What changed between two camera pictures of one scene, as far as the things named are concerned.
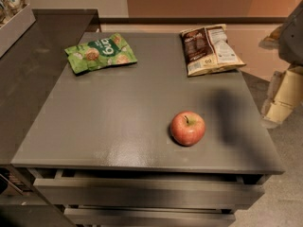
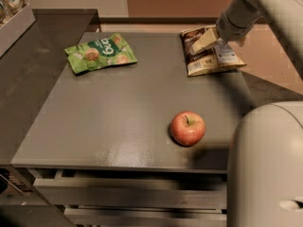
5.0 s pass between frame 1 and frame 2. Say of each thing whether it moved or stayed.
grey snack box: stayed
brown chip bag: stayed
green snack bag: stayed
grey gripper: moved
